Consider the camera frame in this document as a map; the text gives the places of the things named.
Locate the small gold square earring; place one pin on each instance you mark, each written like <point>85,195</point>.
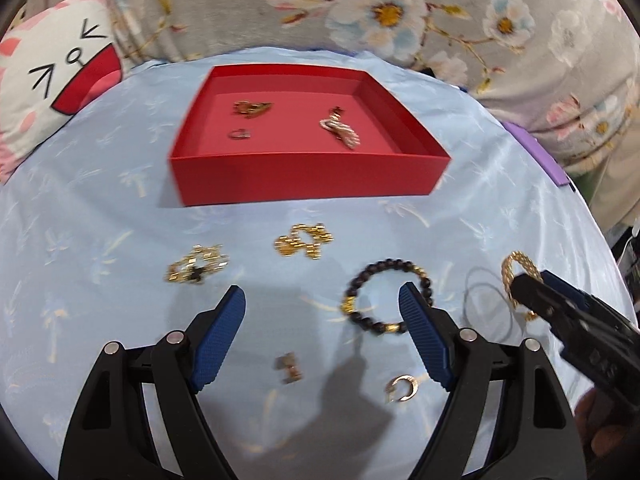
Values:
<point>288,365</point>

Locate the purple flat object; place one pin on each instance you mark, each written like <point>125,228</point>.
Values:
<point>544,160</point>

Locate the gold braided bangle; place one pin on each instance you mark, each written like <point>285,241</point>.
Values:
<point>518,272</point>

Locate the grey floral blanket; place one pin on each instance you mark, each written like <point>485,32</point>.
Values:
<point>565,70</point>

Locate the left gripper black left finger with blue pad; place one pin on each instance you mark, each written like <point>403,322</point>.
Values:
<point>138,415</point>

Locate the gold open hoop earring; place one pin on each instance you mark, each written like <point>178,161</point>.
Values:
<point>401,389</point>

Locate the white pink cat pillow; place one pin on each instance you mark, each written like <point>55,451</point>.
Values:
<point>52,66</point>

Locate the light blue satin cloth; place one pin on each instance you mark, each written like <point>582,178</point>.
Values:
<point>96,247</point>

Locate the red jewelry tray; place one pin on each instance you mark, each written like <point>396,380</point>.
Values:
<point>264,132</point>

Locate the person's right hand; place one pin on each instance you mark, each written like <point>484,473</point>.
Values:
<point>611,450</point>

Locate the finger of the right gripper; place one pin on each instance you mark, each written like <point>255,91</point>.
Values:
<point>540,294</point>
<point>584,301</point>

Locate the thin wire hoop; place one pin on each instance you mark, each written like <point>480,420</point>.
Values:
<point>485,308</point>

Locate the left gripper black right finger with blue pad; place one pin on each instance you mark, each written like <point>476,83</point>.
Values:
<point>506,415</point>

